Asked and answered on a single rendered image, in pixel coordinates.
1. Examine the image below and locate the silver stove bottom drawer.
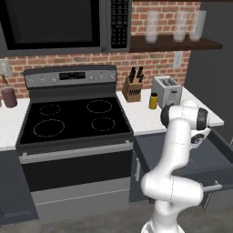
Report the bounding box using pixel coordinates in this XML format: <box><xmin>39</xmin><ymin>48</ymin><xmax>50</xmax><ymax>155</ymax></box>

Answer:
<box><xmin>30</xmin><ymin>177</ymin><xmax>132</xmax><ymax>224</ymax></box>

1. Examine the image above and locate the dark grey open drawer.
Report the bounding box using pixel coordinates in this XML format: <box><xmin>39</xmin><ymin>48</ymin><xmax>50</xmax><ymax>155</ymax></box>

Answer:
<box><xmin>133</xmin><ymin>128</ymin><xmax>233</xmax><ymax>196</ymax></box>

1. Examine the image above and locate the wooden knife block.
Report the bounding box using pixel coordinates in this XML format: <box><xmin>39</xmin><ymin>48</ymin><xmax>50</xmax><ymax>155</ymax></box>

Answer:
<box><xmin>121</xmin><ymin>75</ymin><xmax>144</xmax><ymax>103</ymax></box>

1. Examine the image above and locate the yellow bottle with black cap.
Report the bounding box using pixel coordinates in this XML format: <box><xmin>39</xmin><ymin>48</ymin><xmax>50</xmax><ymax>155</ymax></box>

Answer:
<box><xmin>148</xmin><ymin>92</ymin><xmax>159</xmax><ymax>110</ymax></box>

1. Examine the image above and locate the black and silver stove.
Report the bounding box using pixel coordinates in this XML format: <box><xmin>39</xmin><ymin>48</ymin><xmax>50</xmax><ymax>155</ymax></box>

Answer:
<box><xmin>15</xmin><ymin>65</ymin><xmax>136</xmax><ymax>224</ymax></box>

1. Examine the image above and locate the silver toaster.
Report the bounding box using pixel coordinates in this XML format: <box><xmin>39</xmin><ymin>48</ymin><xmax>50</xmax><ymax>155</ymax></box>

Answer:
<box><xmin>151</xmin><ymin>75</ymin><xmax>184</xmax><ymax>109</ymax></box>

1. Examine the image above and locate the black oven door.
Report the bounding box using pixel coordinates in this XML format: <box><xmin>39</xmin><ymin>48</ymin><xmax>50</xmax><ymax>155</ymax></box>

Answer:
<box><xmin>18</xmin><ymin>141</ymin><xmax>135</xmax><ymax>193</ymax></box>

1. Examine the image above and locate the dark grey cabinet door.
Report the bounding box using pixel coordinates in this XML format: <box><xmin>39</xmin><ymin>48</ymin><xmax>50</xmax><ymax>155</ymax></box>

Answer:
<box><xmin>128</xmin><ymin>147</ymin><xmax>153</xmax><ymax>204</ymax></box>

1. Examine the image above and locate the black and silver microwave oven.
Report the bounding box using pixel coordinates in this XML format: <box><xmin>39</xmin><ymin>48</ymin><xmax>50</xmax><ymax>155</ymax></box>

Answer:
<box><xmin>0</xmin><ymin>0</ymin><xmax>133</xmax><ymax>57</ymax></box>

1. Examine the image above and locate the dark grey tall cabinet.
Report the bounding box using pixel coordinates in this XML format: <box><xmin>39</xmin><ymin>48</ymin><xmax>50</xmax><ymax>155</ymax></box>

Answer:
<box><xmin>184</xmin><ymin>0</ymin><xmax>233</xmax><ymax>144</ymax></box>

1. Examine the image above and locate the dark red dispenser bottle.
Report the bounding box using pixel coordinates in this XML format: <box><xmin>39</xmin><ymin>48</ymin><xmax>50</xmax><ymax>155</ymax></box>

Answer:
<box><xmin>0</xmin><ymin>75</ymin><xmax>18</xmax><ymax>109</ymax></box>

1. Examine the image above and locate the black microwave door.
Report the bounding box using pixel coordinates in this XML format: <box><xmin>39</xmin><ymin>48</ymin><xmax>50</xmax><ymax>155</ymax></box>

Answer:
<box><xmin>0</xmin><ymin>0</ymin><xmax>107</xmax><ymax>52</ymax></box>

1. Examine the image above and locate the dark grey base cabinet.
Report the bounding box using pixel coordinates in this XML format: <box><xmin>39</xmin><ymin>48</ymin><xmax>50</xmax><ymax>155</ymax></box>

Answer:
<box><xmin>0</xmin><ymin>149</ymin><xmax>40</xmax><ymax>228</ymax></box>

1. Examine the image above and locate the black knife handle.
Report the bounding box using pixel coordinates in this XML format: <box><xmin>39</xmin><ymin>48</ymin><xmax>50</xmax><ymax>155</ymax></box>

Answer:
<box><xmin>136</xmin><ymin>66</ymin><xmax>145</xmax><ymax>84</ymax></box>
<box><xmin>128</xmin><ymin>66</ymin><xmax>137</xmax><ymax>85</ymax></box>

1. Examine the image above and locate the silver oven door handle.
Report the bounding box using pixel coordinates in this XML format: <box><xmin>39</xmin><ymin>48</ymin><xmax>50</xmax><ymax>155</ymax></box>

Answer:
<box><xmin>18</xmin><ymin>141</ymin><xmax>134</xmax><ymax>165</ymax></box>

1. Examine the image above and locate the silver cabinet door handle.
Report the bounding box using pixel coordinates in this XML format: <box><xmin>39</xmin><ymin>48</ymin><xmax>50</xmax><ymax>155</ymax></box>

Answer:
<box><xmin>134</xmin><ymin>157</ymin><xmax>141</xmax><ymax>183</ymax></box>

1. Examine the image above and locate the white wall outlet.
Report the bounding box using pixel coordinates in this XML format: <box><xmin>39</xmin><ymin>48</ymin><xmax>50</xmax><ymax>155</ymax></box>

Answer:
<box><xmin>172</xmin><ymin>50</ymin><xmax>184</xmax><ymax>69</ymax></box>
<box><xmin>0</xmin><ymin>58</ymin><xmax>13</xmax><ymax>77</ymax></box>

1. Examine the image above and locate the dark wooden wall shelf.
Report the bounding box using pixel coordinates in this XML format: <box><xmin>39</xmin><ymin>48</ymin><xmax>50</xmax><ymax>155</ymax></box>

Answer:
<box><xmin>129</xmin><ymin>35</ymin><xmax>224</xmax><ymax>54</ymax></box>

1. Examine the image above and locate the silver drawer handle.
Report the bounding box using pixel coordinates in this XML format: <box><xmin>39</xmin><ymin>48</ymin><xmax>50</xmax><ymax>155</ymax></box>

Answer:
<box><xmin>201</xmin><ymin>180</ymin><xmax>223</xmax><ymax>193</ymax></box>

